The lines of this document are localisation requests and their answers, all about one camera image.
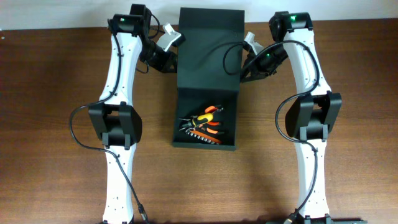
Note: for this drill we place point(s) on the orange black long-nose pliers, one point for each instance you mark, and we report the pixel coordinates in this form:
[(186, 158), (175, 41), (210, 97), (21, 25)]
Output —
[(205, 128)]

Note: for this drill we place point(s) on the orange socket rail with sockets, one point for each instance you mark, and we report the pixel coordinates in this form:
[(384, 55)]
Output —
[(203, 137)]

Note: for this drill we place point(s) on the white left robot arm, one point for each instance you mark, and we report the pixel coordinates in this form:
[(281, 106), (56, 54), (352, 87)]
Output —
[(116, 123)]

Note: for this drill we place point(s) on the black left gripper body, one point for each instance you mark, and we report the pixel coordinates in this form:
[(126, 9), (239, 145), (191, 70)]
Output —
[(170, 62)]

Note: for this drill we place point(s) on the red handled side cutters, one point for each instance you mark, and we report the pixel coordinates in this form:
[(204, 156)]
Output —
[(215, 111)]

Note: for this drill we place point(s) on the yellow black stubby screwdriver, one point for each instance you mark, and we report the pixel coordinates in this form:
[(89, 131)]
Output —
[(195, 121)]

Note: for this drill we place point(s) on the black box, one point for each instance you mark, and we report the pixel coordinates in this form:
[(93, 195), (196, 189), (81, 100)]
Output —
[(209, 61)]

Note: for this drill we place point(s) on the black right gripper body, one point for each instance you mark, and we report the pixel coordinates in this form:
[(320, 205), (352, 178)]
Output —
[(250, 70)]

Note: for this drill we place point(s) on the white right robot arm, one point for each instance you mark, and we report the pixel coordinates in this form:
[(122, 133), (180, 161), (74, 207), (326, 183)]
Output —
[(311, 117)]

